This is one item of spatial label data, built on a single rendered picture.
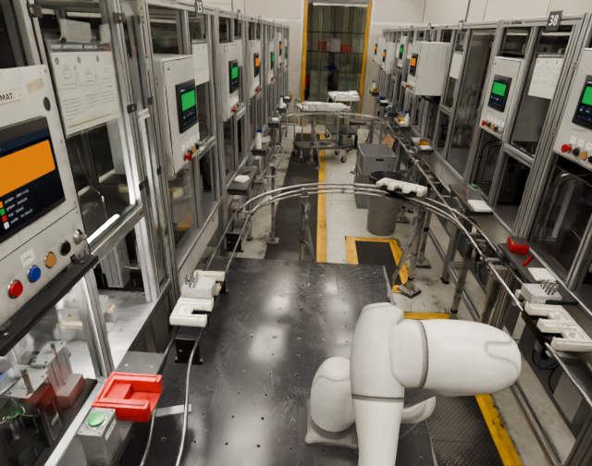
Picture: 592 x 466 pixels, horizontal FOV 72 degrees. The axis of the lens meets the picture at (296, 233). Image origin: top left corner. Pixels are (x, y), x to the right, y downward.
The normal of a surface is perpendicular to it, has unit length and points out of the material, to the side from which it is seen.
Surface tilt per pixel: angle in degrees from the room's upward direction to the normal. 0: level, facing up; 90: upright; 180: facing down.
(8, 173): 90
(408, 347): 43
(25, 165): 90
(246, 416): 0
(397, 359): 52
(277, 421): 0
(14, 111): 90
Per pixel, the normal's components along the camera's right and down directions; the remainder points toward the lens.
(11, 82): 1.00, 0.06
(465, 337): 0.04, -0.65
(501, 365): 0.22, -0.12
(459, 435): 0.03, -0.90
